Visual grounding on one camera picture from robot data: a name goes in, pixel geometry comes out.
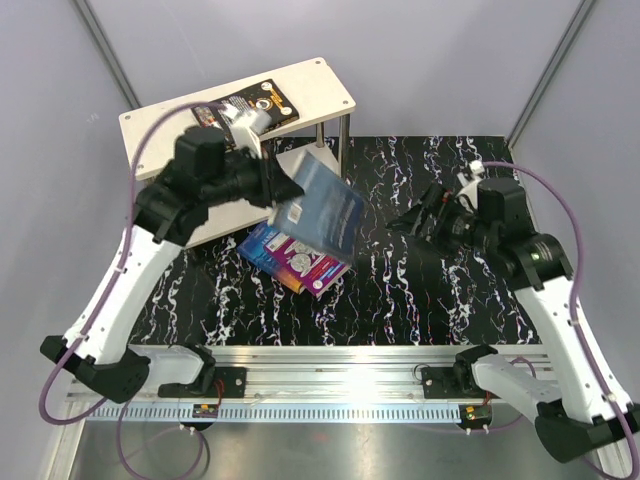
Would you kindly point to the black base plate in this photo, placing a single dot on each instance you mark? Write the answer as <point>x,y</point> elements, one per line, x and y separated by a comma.
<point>212,382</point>
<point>450,383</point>

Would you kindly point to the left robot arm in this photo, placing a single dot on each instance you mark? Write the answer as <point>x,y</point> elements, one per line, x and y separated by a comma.
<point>203,173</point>

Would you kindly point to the purple puzzle book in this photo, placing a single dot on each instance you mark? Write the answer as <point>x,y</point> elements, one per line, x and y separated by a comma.
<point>316,271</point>

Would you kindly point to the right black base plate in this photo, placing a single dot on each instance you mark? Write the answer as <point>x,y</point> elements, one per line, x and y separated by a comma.
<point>450,383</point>

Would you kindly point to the white slotted cable duct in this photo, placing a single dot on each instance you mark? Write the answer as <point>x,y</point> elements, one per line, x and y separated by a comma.
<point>438,413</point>

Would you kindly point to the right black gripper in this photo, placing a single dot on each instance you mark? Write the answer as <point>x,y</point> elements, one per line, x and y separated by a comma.
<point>441,204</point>

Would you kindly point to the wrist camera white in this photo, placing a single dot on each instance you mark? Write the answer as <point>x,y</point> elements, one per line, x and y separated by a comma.
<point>469,180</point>
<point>245,122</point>

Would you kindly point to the dark blue book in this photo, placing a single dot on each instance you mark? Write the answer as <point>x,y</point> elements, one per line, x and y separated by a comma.
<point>327,216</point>

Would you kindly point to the aluminium mounting rail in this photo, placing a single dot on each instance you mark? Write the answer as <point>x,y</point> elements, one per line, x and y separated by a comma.
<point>333,374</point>

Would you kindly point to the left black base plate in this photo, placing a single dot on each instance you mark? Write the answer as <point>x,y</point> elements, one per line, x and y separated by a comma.
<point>212,382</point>

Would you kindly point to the black marble pattern mat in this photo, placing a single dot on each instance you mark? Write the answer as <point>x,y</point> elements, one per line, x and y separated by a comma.
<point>395,294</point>

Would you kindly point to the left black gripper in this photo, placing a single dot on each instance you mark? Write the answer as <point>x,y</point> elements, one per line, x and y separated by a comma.
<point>275,184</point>

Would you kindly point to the white two-tier wooden shelf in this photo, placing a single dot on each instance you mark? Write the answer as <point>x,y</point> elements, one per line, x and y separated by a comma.
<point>314,90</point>

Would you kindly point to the blue Jane Eyre book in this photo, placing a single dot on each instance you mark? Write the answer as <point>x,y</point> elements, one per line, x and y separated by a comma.
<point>253,249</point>

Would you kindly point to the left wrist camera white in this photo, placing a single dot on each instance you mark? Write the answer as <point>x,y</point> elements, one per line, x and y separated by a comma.
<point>245,122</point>

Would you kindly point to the black book with circles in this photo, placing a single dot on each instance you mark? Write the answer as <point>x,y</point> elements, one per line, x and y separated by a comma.
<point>265,96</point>

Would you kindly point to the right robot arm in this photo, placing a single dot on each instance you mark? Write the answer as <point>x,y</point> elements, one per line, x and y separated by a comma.
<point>585,408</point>

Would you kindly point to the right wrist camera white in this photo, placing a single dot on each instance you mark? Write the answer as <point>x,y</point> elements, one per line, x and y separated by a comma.
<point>469,180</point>

